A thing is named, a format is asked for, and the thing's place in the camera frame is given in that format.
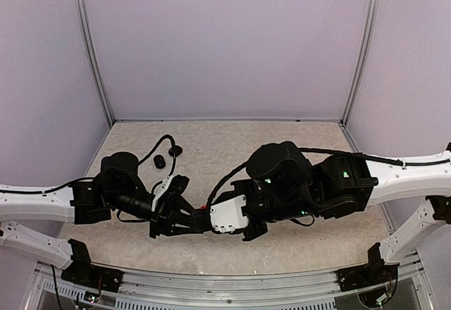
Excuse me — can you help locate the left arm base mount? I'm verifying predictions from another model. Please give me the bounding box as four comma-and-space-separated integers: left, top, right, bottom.
61, 239, 124, 293

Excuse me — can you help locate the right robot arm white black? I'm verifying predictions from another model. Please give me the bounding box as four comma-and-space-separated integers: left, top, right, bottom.
206, 142, 450, 285

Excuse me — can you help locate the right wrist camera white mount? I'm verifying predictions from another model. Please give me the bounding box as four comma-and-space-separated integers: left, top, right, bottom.
202, 194, 250, 234

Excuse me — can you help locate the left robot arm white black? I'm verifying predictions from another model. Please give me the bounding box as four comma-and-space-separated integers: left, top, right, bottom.
1, 151, 211, 285

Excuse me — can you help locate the left aluminium corner post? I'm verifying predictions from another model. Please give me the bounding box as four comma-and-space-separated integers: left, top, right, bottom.
75, 0, 116, 129

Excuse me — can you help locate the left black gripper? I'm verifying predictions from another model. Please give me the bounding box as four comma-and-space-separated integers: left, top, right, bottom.
109, 188, 205, 239

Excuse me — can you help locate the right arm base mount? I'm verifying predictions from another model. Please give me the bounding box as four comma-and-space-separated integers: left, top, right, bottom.
336, 242, 400, 309

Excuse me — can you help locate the glossy black earbud case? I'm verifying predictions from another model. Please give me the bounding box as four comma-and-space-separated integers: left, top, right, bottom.
168, 145, 183, 157

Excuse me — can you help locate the right aluminium corner post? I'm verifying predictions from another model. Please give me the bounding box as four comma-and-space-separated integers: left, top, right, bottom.
340, 0, 379, 129

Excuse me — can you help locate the aluminium front rail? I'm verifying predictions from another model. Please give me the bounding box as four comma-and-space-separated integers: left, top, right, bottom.
33, 249, 427, 310

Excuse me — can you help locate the small black charging case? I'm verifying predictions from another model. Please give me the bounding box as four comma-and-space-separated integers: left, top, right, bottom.
153, 154, 166, 169

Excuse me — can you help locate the aluminium corner post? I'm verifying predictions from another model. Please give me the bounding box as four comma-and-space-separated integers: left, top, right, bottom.
340, 0, 379, 129
75, 0, 116, 129

